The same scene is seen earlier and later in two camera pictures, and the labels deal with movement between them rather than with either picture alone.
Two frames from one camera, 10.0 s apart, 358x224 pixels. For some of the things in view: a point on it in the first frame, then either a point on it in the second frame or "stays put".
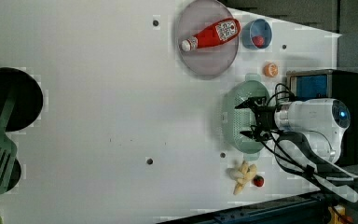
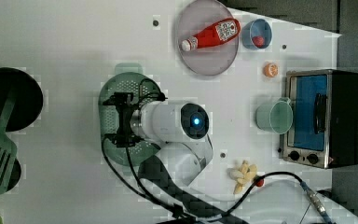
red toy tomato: x=258 y=41 stays put
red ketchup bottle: x=221 y=32 stays put
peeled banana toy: x=242 y=175 stays put
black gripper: x=267 y=119 to x=125 y=137
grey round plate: x=208 y=62 stays put
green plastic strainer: x=238 y=119 to x=129 y=78
